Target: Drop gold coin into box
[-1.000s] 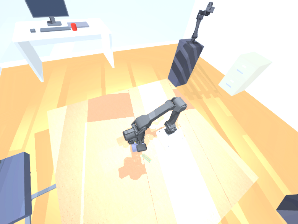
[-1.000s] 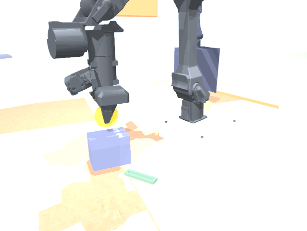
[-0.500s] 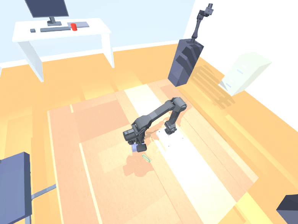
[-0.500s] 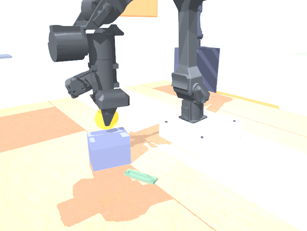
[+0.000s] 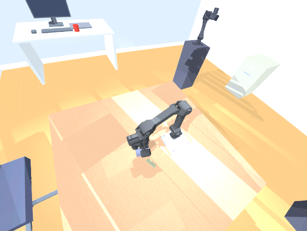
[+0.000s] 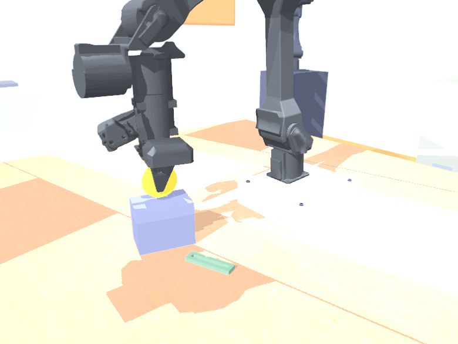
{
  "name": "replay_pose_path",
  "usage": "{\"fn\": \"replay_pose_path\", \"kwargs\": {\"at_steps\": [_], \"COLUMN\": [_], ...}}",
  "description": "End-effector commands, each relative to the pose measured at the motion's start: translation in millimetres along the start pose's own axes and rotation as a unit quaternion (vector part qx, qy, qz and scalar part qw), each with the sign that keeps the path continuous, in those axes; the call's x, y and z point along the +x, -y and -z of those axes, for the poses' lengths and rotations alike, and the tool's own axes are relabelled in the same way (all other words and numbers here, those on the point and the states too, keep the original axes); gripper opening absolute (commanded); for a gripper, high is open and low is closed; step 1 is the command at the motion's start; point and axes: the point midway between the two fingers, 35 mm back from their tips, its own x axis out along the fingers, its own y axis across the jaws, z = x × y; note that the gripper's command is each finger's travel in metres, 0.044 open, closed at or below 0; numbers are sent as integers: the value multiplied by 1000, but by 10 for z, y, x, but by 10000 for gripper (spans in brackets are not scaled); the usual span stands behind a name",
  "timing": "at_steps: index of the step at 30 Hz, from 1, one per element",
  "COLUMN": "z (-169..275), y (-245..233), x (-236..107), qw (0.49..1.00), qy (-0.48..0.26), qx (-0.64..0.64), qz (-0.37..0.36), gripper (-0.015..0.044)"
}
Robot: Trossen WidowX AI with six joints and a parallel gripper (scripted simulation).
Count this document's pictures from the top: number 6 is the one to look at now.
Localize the light blue box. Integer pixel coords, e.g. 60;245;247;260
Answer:
130;211;196;256

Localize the yellow disc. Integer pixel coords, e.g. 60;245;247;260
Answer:
142;168;177;197

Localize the pale blue box lid with slot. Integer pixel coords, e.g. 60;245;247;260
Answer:
129;189;194;225

